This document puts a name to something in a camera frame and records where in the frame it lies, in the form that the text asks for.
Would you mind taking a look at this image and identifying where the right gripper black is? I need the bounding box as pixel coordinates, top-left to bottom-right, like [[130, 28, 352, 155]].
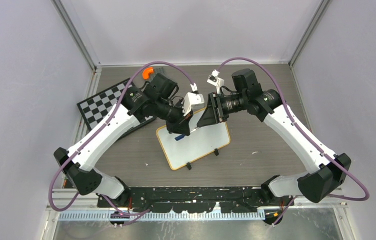
[[197, 91, 247, 128]]

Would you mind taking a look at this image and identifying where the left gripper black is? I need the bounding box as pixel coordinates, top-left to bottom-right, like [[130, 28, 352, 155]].
[[154, 97, 194, 135]]

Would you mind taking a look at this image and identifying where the blue marker cap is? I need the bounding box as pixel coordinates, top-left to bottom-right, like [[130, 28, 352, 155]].
[[174, 134, 186, 141]]

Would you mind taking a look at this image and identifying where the yellow framed whiteboard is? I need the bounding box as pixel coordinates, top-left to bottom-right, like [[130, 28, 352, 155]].
[[156, 108, 231, 171]]

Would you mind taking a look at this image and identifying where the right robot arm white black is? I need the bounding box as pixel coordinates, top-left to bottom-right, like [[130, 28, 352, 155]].
[[197, 68, 351, 205]]

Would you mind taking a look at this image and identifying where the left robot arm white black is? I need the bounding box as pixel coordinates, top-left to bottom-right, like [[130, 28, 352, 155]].
[[54, 73, 198, 207]]

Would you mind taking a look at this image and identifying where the grey studded baseplate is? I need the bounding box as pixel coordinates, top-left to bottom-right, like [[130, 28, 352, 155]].
[[153, 67, 165, 75]]

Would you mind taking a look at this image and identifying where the orange curved block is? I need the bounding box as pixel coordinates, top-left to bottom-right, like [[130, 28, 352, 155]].
[[142, 66, 154, 81]]

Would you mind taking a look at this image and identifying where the black white checkerboard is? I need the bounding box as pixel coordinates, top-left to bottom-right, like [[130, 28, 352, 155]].
[[76, 78, 157, 138]]

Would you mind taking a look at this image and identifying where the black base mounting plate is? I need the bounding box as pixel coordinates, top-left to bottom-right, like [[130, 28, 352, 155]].
[[97, 186, 292, 214]]

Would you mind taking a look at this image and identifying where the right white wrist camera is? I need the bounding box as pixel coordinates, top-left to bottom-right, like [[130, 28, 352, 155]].
[[207, 69, 224, 97]]

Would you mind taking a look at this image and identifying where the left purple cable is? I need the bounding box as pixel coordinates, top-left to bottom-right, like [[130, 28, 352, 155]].
[[48, 60, 198, 226]]

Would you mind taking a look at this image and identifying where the purple cable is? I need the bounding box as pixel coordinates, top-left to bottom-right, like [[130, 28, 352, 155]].
[[216, 57, 370, 226], [48, 60, 198, 226]]

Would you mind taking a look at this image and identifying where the aluminium frame rail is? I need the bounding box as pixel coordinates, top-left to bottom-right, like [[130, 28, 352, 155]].
[[51, 0, 102, 72]]

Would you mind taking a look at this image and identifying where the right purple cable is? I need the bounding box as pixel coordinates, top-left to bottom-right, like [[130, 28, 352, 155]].
[[216, 57, 370, 226]]

